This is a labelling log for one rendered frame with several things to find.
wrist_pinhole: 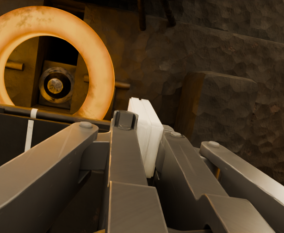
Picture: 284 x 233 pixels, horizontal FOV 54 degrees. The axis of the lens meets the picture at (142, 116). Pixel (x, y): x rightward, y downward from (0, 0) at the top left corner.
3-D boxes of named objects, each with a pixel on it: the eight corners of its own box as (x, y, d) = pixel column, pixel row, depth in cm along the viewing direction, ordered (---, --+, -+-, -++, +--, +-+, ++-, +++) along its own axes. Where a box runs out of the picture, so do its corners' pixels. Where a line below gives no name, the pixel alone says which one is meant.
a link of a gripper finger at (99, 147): (129, 177, 13) (64, 168, 13) (126, 141, 18) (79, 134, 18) (135, 147, 13) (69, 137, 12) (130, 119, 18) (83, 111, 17)
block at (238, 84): (154, 208, 48) (182, 69, 45) (199, 213, 49) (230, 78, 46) (166, 246, 38) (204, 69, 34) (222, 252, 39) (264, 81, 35)
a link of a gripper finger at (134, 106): (138, 177, 15) (125, 175, 15) (132, 136, 22) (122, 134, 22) (150, 124, 14) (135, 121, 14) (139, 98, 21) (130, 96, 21)
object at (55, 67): (66, 90, 76) (70, 63, 75) (88, 95, 77) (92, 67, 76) (35, 104, 46) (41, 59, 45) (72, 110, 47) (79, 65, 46)
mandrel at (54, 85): (59, 89, 61) (62, 69, 61) (79, 93, 62) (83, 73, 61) (39, 97, 44) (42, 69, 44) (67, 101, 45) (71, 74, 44)
